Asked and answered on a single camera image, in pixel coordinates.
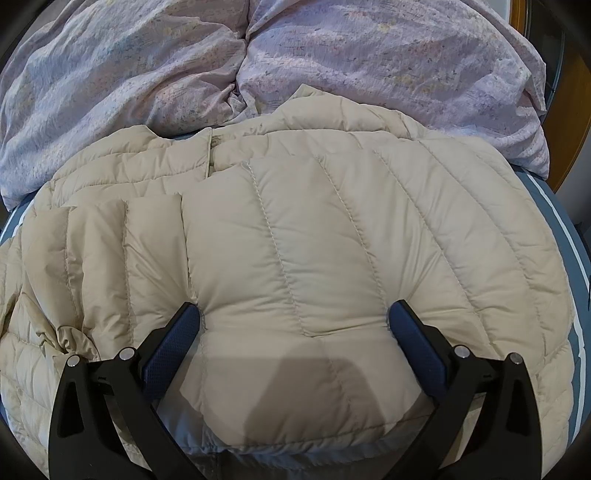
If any blue white striped bed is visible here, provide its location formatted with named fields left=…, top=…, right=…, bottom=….
left=3, top=167, right=590, bottom=472

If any lilac floral duvet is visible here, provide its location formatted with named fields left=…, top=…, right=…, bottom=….
left=1, top=1, right=550, bottom=208

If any beige quilted down jacket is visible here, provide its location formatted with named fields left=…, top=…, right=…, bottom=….
left=1, top=86, right=576, bottom=479

